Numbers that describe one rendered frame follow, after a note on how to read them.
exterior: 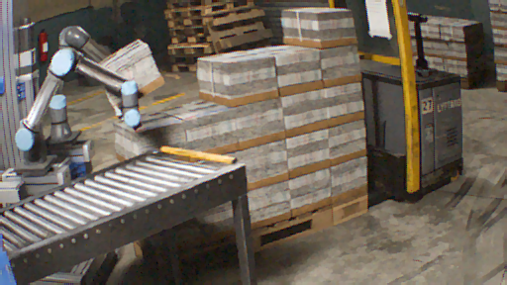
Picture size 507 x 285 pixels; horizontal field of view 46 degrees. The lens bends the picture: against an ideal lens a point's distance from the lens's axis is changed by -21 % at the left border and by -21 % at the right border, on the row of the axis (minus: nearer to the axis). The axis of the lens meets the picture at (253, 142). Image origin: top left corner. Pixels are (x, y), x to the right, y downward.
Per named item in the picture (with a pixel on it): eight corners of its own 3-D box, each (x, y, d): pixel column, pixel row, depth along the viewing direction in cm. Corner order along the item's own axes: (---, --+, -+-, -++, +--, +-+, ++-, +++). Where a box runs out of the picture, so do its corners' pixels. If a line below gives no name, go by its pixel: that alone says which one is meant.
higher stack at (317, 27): (296, 211, 461) (278, 10, 427) (334, 199, 475) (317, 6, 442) (333, 226, 428) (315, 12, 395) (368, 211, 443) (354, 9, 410)
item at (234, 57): (196, 59, 405) (196, 57, 404) (241, 51, 418) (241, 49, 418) (227, 64, 374) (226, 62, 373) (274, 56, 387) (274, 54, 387)
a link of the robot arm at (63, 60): (32, 149, 311) (80, 53, 304) (27, 157, 296) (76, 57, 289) (15, 138, 308) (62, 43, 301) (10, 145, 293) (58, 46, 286)
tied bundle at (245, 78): (198, 99, 411) (195, 59, 405) (244, 89, 424) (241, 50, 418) (230, 108, 379) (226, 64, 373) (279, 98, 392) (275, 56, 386)
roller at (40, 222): (22, 215, 261) (19, 204, 260) (74, 242, 231) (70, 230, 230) (14, 218, 258) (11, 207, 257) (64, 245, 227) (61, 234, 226)
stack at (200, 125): (134, 256, 404) (110, 121, 383) (297, 211, 461) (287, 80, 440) (160, 278, 372) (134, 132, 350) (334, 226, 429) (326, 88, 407)
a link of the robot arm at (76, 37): (78, 22, 354) (133, 65, 382) (72, 23, 363) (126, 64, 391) (67, 39, 352) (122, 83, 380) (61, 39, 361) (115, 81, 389)
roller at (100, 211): (61, 199, 280) (58, 188, 279) (122, 223, 250) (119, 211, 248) (53, 202, 276) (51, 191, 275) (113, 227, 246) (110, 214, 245)
